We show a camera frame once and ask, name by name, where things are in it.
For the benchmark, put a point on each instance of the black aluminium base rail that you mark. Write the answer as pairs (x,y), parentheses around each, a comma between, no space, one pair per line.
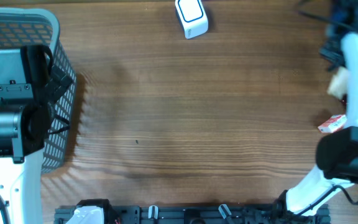
(250,214)

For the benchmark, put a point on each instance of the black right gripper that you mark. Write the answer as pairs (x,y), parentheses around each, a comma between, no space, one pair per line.
(324,53)

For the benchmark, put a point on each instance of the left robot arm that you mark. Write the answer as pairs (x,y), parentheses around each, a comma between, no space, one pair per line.
(30,86)

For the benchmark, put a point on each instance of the brown Pantree snack pouch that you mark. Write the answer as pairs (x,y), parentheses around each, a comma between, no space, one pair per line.
(338,84)

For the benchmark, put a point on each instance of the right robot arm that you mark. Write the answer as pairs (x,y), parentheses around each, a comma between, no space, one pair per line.
(336,168)

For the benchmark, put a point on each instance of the red white small packet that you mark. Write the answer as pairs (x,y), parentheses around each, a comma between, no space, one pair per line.
(333,124)

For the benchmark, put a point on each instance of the grey plastic mesh basket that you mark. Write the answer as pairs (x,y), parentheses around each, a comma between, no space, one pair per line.
(20,27)

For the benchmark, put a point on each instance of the white barcode scanner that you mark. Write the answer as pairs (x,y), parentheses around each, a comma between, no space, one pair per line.
(192,17)

